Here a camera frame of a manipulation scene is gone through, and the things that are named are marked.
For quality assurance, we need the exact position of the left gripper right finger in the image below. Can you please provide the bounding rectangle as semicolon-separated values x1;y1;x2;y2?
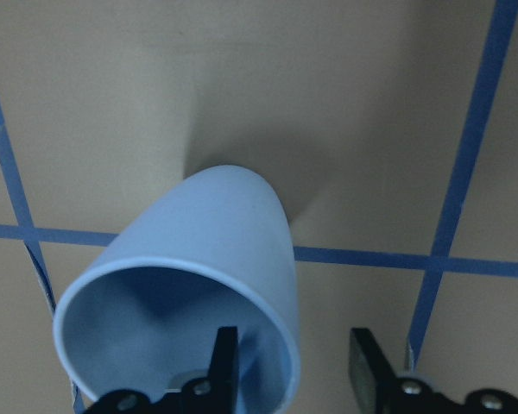
349;328;396;413

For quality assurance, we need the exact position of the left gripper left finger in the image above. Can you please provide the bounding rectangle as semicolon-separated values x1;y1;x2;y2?
205;326;238;414

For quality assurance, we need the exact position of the light blue plastic cup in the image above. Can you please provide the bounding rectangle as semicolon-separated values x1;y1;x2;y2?
53;166;300;413

